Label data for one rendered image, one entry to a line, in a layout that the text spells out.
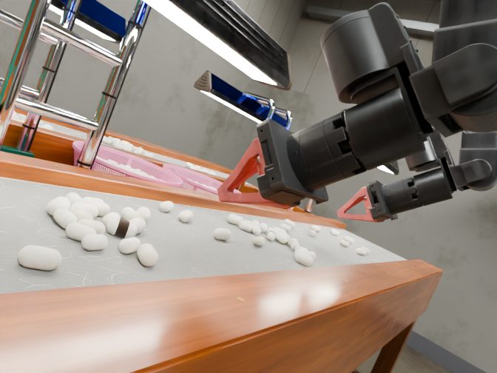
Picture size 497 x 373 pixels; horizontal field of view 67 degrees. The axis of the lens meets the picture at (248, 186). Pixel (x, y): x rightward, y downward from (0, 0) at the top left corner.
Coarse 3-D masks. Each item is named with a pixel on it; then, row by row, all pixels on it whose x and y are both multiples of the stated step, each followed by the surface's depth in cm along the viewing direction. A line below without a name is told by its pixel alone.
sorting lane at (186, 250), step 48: (0, 192) 46; (48, 192) 54; (96, 192) 64; (0, 240) 35; (48, 240) 39; (144, 240) 51; (192, 240) 60; (240, 240) 72; (336, 240) 125; (0, 288) 28; (48, 288) 31
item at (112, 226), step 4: (112, 220) 47; (116, 220) 47; (108, 224) 47; (112, 224) 47; (116, 224) 47; (132, 224) 48; (108, 228) 47; (112, 228) 47; (116, 228) 47; (132, 228) 48; (136, 228) 48; (112, 232) 47; (128, 232) 47; (132, 232) 48; (136, 232) 49; (128, 236) 48; (132, 236) 48
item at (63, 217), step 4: (60, 208) 44; (64, 208) 44; (56, 212) 44; (60, 212) 43; (64, 212) 43; (68, 212) 43; (56, 216) 43; (60, 216) 43; (64, 216) 43; (68, 216) 43; (72, 216) 43; (56, 220) 43; (60, 220) 43; (64, 220) 43; (68, 220) 43; (72, 220) 43; (76, 220) 44; (60, 224) 43; (64, 224) 43; (68, 224) 43; (64, 228) 43
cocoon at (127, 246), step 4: (124, 240) 43; (128, 240) 43; (132, 240) 44; (136, 240) 44; (120, 244) 43; (124, 244) 43; (128, 244) 43; (132, 244) 43; (136, 244) 44; (140, 244) 45; (120, 248) 43; (124, 248) 43; (128, 248) 43; (132, 248) 43; (136, 248) 44; (124, 252) 43; (128, 252) 43
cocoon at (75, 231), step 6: (66, 228) 41; (72, 228) 41; (78, 228) 41; (84, 228) 41; (90, 228) 42; (66, 234) 41; (72, 234) 41; (78, 234) 41; (84, 234) 41; (90, 234) 42; (78, 240) 41
